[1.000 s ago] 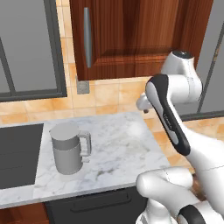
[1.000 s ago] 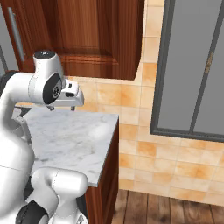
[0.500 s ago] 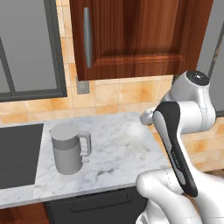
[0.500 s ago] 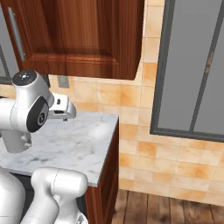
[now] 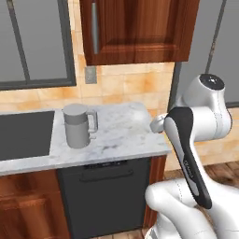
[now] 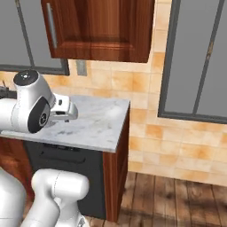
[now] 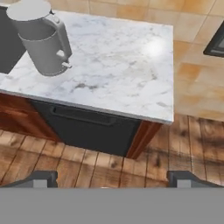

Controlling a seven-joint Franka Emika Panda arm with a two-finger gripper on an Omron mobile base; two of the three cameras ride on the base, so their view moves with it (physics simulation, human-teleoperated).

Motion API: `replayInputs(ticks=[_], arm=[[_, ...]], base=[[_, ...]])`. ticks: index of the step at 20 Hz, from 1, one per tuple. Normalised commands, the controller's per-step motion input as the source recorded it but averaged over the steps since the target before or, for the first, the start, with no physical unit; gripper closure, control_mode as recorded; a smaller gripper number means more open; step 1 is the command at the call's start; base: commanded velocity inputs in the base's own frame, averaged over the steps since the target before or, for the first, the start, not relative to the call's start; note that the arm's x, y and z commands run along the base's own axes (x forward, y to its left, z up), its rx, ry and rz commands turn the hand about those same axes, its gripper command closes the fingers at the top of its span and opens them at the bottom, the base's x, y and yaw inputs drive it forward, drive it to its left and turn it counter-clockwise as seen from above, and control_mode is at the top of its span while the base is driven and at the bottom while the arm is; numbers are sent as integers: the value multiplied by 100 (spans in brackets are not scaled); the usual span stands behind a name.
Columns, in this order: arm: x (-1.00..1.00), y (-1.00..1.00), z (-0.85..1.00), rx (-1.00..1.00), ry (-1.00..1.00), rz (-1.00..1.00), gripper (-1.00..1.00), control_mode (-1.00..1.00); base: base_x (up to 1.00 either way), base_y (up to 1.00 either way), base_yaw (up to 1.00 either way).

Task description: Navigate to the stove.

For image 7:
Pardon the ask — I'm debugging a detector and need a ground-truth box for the grey electric kettle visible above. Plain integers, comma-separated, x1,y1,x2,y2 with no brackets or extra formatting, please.
5,0,74,78

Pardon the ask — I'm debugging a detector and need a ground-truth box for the black dishwasher door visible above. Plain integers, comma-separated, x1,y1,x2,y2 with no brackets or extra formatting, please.
30,99,142,158

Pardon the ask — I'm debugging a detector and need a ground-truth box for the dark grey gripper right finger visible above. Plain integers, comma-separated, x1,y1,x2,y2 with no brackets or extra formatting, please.
166,170,223,188

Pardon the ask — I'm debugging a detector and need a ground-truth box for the dark grey sink basin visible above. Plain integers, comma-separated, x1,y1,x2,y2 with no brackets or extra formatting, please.
0,6,27,75

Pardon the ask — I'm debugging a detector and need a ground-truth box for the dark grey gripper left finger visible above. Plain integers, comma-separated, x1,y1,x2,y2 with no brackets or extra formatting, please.
2,170,59,188

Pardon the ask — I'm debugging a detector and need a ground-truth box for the black dishwasher handle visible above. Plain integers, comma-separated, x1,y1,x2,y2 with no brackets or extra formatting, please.
49,105,118,127

